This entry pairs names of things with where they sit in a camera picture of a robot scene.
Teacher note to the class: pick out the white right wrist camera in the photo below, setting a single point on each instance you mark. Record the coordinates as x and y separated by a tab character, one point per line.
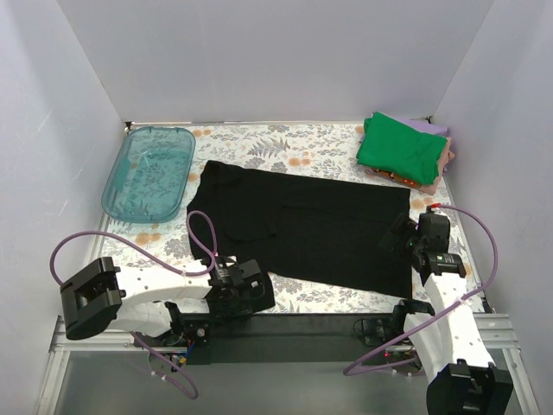
432	208

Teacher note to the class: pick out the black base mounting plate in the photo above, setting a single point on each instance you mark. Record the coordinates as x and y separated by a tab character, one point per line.
277	338

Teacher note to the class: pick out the aluminium frame rail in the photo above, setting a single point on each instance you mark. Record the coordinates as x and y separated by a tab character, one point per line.
111	340

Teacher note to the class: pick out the black t-shirt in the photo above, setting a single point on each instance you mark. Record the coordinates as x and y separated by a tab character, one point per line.
307	228

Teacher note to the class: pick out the green folded t-shirt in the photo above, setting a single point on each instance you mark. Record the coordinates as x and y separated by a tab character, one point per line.
395	147

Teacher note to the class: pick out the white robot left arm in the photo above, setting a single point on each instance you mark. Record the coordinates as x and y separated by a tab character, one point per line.
104	296

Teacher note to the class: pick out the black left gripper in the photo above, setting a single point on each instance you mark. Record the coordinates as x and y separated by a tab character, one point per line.
257	287

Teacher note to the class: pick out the lavender folded t-shirt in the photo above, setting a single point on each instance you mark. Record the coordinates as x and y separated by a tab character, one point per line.
424	126

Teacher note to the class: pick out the orange patterned folded t-shirt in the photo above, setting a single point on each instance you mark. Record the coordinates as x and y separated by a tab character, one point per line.
395	178

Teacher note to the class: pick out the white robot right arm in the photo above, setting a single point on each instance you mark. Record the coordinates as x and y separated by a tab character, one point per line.
463	377

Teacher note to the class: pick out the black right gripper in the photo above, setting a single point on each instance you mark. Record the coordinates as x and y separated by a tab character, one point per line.
400	231

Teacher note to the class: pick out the pink folded t-shirt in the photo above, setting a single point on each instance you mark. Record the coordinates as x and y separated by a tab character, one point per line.
446	156

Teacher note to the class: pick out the teal transparent plastic tray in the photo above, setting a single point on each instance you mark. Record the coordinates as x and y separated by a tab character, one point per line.
150	174

